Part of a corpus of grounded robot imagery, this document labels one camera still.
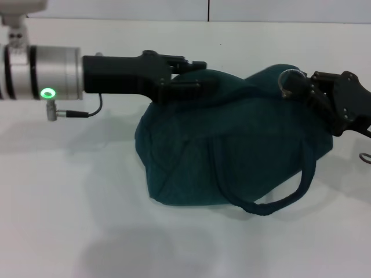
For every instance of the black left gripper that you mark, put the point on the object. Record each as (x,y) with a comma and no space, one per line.
(124,73)

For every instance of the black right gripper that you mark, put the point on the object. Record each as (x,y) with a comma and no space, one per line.
(350,98)

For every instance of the dark teal fabric bag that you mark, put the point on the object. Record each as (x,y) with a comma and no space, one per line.
(232,150)

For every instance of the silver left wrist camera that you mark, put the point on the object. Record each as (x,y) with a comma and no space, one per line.
(20,7)

